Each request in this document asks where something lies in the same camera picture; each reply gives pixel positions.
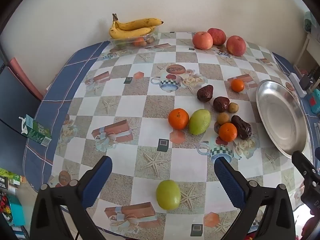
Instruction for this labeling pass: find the green jujube fruit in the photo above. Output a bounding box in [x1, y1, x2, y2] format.
[188, 109, 212, 135]
[156, 179, 181, 211]

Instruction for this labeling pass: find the round metal bowl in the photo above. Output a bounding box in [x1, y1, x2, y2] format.
[255, 79, 308, 159]

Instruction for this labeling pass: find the white cabinet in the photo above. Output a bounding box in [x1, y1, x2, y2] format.
[292, 31, 320, 73]

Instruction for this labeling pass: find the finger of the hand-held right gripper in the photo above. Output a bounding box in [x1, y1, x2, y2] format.
[292, 150, 320, 180]

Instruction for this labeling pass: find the large orange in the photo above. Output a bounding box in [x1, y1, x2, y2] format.
[168, 108, 190, 130]

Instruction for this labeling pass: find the yellow banana bunch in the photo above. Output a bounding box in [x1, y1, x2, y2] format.
[109, 13, 164, 40]

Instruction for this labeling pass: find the clear plastic container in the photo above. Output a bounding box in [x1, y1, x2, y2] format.
[109, 31, 159, 50]

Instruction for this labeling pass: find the black charger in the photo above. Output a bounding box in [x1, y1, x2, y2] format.
[299, 67, 320, 91]

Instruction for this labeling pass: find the person's right hand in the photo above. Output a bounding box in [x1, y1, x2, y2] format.
[302, 210, 318, 240]

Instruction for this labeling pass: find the medium orange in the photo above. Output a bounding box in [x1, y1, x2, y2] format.
[218, 122, 238, 142]

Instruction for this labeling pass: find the white power strip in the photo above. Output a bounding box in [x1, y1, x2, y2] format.
[289, 72, 307, 98]

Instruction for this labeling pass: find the long dark red date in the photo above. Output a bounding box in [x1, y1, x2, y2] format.
[231, 115, 252, 140]

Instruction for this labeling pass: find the pink board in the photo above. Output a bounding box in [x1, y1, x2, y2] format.
[9, 57, 45, 101]

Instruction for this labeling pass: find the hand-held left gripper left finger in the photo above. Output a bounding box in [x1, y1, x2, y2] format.
[30, 155, 113, 240]

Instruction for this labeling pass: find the blue cardboard box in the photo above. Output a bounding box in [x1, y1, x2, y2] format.
[6, 194, 26, 227]

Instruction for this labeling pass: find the deep red apple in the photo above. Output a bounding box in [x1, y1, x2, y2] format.
[207, 27, 227, 46]

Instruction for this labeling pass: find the green drink carton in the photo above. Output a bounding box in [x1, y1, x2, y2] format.
[19, 114, 52, 147]

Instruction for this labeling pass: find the pale red apple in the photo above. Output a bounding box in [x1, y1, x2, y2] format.
[192, 31, 213, 50]

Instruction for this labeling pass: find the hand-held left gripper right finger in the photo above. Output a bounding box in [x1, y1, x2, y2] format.
[214, 156, 297, 240]

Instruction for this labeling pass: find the teal plastic box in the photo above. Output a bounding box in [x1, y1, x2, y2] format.
[308, 89, 320, 115]

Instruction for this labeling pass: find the small orange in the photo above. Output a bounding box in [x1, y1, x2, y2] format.
[230, 79, 245, 93]

